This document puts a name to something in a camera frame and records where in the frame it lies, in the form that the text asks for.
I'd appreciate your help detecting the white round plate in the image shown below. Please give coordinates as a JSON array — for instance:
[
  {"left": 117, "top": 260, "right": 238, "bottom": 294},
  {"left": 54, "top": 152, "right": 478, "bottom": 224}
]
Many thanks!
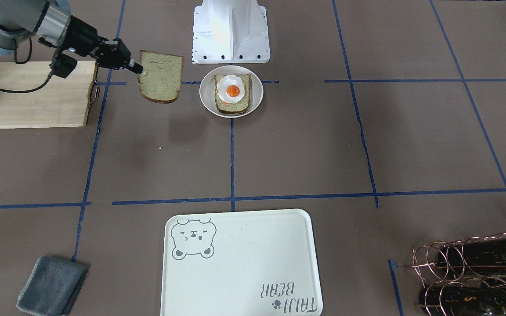
[{"left": 199, "top": 65, "right": 264, "bottom": 119}]

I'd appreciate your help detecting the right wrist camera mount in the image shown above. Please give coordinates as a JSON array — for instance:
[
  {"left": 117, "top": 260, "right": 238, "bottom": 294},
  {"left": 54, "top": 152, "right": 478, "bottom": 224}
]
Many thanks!
[{"left": 50, "top": 49, "right": 78, "bottom": 79}]

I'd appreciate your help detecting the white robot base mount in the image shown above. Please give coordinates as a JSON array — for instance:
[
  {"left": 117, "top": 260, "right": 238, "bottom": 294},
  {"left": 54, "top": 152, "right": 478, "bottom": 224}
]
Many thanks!
[{"left": 192, "top": 0, "right": 271, "bottom": 64}]

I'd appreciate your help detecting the bread slice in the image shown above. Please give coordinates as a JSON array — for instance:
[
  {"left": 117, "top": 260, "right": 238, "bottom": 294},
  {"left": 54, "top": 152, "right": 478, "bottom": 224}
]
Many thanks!
[
  {"left": 213, "top": 74, "right": 252, "bottom": 114},
  {"left": 138, "top": 50, "right": 184, "bottom": 104}
]

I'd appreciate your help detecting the copper wire bottle rack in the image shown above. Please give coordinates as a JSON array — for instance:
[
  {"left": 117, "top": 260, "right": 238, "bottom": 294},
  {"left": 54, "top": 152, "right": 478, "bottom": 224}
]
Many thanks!
[{"left": 409, "top": 232, "right": 506, "bottom": 316}]

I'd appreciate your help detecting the cream bear print tray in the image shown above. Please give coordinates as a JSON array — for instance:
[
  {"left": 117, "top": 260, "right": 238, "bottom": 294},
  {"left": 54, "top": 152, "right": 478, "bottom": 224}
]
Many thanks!
[{"left": 160, "top": 208, "right": 324, "bottom": 316}]

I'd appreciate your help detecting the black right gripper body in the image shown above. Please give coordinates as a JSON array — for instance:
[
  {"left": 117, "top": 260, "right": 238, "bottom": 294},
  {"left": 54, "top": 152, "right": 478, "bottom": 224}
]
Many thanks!
[{"left": 62, "top": 16, "right": 124, "bottom": 70}]

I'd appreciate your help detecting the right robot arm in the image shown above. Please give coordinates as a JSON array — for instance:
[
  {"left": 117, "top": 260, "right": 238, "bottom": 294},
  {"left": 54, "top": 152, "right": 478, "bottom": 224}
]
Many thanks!
[{"left": 0, "top": 0, "right": 143, "bottom": 78}]

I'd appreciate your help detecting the wooden cutting board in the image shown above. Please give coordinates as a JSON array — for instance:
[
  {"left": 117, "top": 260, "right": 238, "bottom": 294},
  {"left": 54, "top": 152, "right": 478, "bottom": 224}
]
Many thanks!
[{"left": 0, "top": 61, "right": 97, "bottom": 129}]

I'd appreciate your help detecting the dark green wine bottle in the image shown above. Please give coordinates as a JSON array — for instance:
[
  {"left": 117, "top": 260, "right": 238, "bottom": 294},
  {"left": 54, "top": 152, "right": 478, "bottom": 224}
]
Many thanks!
[{"left": 437, "top": 238, "right": 506, "bottom": 276}]

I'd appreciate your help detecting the grey folded cloth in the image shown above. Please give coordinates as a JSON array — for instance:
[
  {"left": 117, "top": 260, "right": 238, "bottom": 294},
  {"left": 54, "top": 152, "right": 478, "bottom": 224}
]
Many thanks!
[{"left": 16, "top": 255, "right": 89, "bottom": 316}]

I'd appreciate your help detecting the fried egg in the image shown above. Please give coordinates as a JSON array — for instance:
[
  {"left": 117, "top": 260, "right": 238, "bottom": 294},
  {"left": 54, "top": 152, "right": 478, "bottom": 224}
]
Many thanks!
[{"left": 215, "top": 75, "right": 245, "bottom": 104}]

